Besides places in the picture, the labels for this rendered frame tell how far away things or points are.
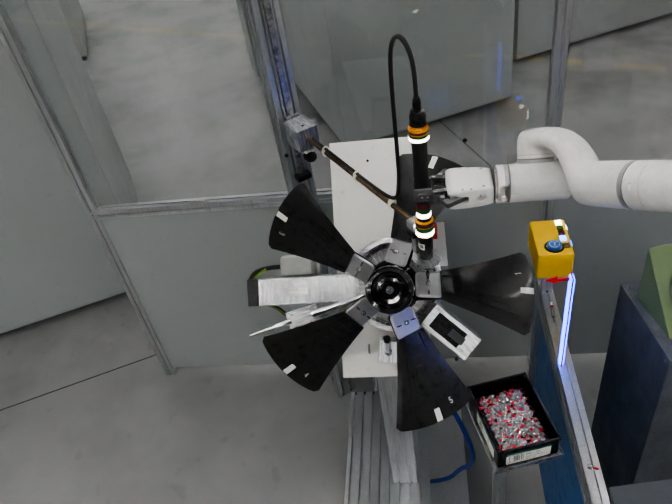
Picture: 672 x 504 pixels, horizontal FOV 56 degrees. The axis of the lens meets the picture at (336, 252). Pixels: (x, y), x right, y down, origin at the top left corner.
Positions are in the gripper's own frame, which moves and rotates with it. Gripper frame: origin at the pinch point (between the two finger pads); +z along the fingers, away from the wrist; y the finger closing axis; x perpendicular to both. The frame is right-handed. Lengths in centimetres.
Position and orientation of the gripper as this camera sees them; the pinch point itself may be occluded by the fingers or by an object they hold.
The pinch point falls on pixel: (422, 189)
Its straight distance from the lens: 142.2
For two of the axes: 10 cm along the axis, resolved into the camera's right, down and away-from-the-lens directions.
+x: -1.3, -7.6, -6.4
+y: 0.7, -6.5, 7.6
